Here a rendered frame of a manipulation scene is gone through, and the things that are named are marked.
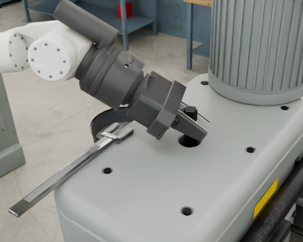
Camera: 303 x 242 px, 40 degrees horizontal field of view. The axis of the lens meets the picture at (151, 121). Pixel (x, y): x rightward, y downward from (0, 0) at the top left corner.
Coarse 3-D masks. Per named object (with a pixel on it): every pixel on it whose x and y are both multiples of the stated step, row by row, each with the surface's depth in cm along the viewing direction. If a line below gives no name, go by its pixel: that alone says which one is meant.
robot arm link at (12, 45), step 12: (36, 24) 68; (48, 24) 68; (0, 36) 65; (12, 36) 65; (24, 36) 68; (36, 36) 68; (0, 48) 64; (12, 48) 65; (24, 48) 69; (0, 60) 65; (12, 60) 65; (24, 60) 68; (12, 72) 68
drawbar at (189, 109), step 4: (184, 108) 66; (188, 108) 66; (192, 108) 66; (184, 112) 66; (188, 112) 65; (192, 112) 65; (196, 112) 66; (192, 116) 65; (196, 116) 66; (196, 120) 67; (184, 136) 69; (188, 136) 68; (184, 140) 69; (188, 140) 68; (192, 140) 68; (196, 140) 69; (184, 144) 69; (188, 144) 69; (192, 144) 68; (196, 144) 69
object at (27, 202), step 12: (108, 132) 71; (132, 132) 71; (96, 144) 68; (108, 144) 68; (84, 156) 65; (72, 168) 63; (48, 180) 61; (60, 180) 61; (36, 192) 59; (48, 192) 59; (24, 204) 57
